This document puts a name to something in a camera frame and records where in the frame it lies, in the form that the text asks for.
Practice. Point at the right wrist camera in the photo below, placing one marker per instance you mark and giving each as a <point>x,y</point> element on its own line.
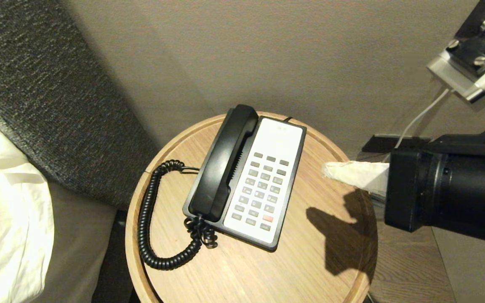
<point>472,71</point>

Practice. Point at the black phone handset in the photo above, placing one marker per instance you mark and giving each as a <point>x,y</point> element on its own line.
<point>225,164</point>

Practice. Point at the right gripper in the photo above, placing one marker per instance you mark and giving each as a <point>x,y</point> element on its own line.
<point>449,189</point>

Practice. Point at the white bed linen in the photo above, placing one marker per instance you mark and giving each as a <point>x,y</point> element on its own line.
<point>6,202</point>

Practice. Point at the beige bed sheet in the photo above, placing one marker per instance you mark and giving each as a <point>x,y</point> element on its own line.
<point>74,248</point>

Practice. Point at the round wooden side table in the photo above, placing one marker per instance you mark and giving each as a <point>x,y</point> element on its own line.
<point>251,235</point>

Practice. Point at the grey fabric headboard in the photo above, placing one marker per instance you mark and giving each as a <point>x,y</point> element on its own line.
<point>53,92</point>

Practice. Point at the black and white desk telephone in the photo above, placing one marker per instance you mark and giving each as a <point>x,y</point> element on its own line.
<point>263,181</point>

